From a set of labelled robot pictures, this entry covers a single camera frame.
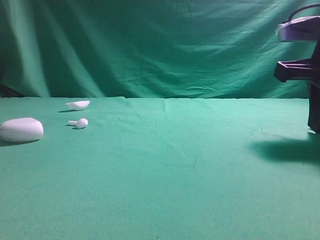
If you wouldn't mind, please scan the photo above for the black cable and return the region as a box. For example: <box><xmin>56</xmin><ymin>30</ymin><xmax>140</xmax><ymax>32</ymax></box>
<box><xmin>287</xmin><ymin>3</ymin><xmax>320</xmax><ymax>22</ymax></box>

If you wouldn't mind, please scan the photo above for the green backdrop cloth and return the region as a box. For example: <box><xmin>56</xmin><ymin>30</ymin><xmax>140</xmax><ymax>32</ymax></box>
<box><xmin>0</xmin><ymin>0</ymin><xmax>314</xmax><ymax>99</ymax></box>

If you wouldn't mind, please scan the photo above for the white earbud near case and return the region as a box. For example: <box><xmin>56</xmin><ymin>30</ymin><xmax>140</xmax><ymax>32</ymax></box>
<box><xmin>68</xmin><ymin>118</ymin><xmax>89</xmax><ymax>129</ymax></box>

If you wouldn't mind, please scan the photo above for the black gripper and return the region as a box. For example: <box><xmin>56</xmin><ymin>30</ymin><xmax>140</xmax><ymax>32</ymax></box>
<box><xmin>273</xmin><ymin>16</ymin><xmax>320</xmax><ymax>133</ymax></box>

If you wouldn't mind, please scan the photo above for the green table cloth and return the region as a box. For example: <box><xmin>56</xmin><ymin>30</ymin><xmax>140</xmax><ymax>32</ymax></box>
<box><xmin>0</xmin><ymin>97</ymin><xmax>320</xmax><ymax>240</ymax></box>

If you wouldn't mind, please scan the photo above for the white earbud case body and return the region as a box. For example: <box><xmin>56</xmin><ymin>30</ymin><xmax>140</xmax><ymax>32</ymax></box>
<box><xmin>0</xmin><ymin>117</ymin><xmax>44</xmax><ymax>143</ymax></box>

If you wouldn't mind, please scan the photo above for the white earbud case lid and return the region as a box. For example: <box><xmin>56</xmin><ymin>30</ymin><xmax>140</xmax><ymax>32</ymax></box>
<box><xmin>66</xmin><ymin>100</ymin><xmax>91</xmax><ymax>111</ymax></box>

